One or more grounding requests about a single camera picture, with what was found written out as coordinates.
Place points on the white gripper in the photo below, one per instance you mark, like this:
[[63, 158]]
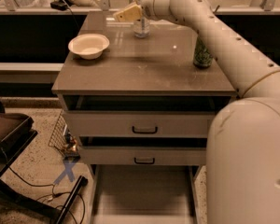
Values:
[[146, 6]]

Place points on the clear plastic bottle blue label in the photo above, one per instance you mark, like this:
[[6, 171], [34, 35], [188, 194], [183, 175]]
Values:
[[141, 28]]

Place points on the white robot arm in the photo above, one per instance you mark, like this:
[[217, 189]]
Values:
[[243, 144]]

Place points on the grey drawer cabinet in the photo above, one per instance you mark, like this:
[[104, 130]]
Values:
[[159, 65]]

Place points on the open bottom drawer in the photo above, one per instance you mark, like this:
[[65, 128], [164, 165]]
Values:
[[144, 194]]

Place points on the white paper bowl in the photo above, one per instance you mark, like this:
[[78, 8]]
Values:
[[88, 46]]

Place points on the black power adapter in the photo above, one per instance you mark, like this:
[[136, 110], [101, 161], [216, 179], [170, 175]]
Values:
[[62, 6]]

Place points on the green soda can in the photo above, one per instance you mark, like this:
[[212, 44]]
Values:
[[202, 57]]

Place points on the blue tape cross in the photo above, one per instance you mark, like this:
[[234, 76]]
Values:
[[67, 171]]

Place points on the black chair base left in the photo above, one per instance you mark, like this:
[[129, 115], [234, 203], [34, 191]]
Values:
[[16, 134]]

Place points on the top drawer with black handle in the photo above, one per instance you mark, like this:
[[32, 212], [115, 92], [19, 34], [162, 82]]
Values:
[[143, 116]]

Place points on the drawer with black handle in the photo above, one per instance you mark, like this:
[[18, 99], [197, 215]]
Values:
[[143, 116], [144, 151]]

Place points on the middle drawer with black handle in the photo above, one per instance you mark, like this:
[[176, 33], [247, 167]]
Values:
[[144, 151]]

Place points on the wire mesh basket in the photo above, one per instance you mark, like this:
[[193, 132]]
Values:
[[62, 140]]

